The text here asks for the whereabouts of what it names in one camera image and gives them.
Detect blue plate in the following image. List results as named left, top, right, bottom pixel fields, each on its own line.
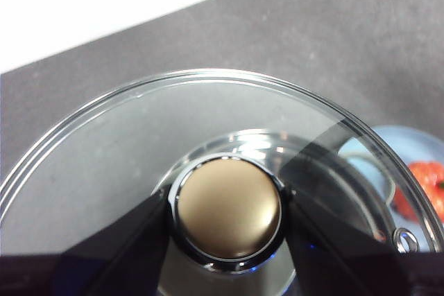
left=338, top=124, right=444, bottom=256

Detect glass lid with green knob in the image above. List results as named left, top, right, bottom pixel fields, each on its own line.
left=0, top=68, right=444, bottom=296

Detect orange toy pumpkin green stem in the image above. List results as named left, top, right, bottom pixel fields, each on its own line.
left=393, top=160, right=444, bottom=223

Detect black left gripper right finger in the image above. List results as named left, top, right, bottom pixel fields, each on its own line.
left=281, top=188, right=444, bottom=296

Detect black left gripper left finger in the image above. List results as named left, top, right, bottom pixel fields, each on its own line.
left=0, top=190, right=171, bottom=296

